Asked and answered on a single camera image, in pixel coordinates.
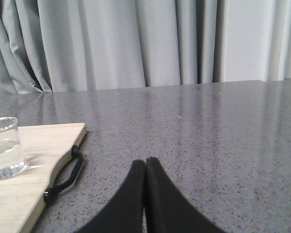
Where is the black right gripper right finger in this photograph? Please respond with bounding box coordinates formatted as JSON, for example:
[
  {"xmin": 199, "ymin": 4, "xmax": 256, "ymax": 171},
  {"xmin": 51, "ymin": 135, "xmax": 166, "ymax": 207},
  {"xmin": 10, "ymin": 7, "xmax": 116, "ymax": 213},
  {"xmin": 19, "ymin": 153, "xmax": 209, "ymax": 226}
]
[{"xmin": 145, "ymin": 157, "xmax": 223, "ymax": 233}]

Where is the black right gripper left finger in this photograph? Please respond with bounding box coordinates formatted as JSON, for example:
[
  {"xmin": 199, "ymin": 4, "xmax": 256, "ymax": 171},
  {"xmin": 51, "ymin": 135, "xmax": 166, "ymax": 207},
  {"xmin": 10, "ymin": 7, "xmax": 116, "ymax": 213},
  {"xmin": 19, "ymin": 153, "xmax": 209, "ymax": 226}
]
[{"xmin": 78, "ymin": 160, "xmax": 145, "ymax": 233}]

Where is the clear glass beaker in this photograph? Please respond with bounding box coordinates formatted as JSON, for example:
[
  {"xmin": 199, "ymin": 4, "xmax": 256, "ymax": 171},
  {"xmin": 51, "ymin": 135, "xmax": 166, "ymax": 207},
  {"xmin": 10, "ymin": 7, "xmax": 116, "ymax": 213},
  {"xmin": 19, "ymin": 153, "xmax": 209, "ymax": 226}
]
[{"xmin": 0, "ymin": 116, "xmax": 28, "ymax": 181}]

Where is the light wooden cutting board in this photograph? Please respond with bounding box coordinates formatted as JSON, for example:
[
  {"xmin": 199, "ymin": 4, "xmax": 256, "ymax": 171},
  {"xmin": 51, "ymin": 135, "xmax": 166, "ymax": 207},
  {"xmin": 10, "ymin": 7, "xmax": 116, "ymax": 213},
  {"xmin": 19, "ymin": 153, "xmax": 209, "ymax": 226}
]
[{"xmin": 0, "ymin": 123, "xmax": 87, "ymax": 233}]

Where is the grey curtain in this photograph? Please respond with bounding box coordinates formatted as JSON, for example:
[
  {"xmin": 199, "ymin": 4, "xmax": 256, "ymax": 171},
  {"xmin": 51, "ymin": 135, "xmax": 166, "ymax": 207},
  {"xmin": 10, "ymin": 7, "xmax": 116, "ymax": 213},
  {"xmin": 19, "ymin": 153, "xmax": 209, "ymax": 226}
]
[{"xmin": 0, "ymin": 0, "xmax": 291, "ymax": 95}]

